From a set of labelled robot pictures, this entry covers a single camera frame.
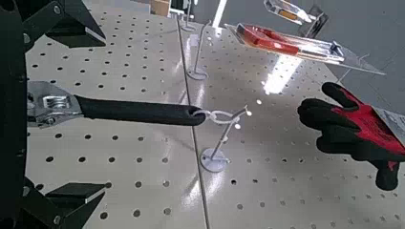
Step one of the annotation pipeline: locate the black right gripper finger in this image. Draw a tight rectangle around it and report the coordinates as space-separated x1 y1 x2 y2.
22 0 107 52
22 177 107 229

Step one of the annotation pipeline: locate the black handled adjustable wrench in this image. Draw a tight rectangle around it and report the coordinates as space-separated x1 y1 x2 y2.
27 80 232 129

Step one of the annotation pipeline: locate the cream perforated pegboard panel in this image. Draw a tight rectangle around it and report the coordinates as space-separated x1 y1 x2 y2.
25 2 208 229
176 18 405 229

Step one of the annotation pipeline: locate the brown cardboard box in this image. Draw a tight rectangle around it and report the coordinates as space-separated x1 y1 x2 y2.
150 0 172 17

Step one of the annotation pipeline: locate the white pegboard hook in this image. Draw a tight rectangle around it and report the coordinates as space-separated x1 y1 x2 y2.
200 106 252 174
181 0 198 32
186 20 212 81

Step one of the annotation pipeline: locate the white upright bar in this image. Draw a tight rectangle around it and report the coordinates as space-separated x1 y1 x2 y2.
211 0 229 29

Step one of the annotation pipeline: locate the red tool blister pack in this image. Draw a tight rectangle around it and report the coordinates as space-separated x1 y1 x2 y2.
224 22 387 76

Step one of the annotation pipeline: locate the clear pack with orange item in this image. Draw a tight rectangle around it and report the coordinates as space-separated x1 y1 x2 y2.
263 0 330 37

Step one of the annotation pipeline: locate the black and red work glove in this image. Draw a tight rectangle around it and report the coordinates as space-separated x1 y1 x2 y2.
297 81 405 192

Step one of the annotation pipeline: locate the thin wire pegboard hook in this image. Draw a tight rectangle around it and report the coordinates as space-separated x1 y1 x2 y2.
335 52 372 84

